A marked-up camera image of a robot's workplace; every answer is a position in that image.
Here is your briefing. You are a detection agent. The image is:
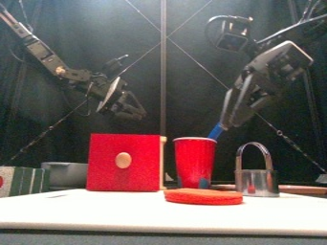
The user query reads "metal dough cutter with handle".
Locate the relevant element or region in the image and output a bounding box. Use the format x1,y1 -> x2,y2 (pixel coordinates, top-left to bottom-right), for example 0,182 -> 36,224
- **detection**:
232,141 -> 282,198

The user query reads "white cutting board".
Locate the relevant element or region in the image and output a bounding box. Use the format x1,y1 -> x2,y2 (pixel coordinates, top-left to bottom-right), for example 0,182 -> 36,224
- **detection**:
0,188 -> 327,237

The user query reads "red drawer box wooden knob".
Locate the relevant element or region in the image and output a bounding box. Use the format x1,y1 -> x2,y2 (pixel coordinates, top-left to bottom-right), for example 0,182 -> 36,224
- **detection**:
86,133 -> 168,192

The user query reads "diagonal metal brace rod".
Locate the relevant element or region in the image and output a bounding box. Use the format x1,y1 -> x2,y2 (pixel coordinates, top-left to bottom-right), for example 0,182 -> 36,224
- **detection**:
3,0 -> 215,167
124,0 -> 327,175

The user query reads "red plastic cup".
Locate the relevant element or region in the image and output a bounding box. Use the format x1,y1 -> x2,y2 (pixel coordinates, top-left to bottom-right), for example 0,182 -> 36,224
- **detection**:
171,136 -> 219,189

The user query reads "flat red dough disc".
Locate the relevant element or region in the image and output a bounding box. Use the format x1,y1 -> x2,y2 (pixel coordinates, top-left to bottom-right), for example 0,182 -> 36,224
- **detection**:
163,188 -> 244,206

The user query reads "vertical metal frame pole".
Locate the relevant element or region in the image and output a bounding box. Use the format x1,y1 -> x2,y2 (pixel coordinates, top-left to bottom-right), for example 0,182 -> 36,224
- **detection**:
160,0 -> 167,137

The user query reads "blue stick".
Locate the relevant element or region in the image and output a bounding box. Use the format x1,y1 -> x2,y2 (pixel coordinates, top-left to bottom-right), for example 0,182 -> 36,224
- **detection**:
207,122 -> 226,141

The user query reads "grey bowl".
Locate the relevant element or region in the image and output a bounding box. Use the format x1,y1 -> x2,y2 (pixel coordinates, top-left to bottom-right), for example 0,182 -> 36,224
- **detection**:
40,161 -> 90,191

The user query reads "wooden board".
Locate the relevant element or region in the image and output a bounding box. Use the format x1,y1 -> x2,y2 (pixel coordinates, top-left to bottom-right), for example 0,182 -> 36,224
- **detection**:
211,183 -> 327,196

